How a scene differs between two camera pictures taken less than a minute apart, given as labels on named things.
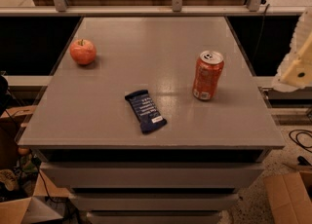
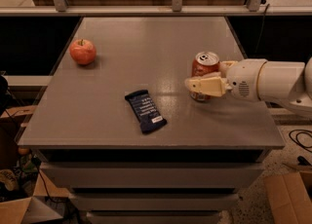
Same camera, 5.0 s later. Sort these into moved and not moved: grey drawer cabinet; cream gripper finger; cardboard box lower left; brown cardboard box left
Moved: cream gripper finger
Not moved: brown cardboard box left; cardboard box lower left; grey drawer cabinet
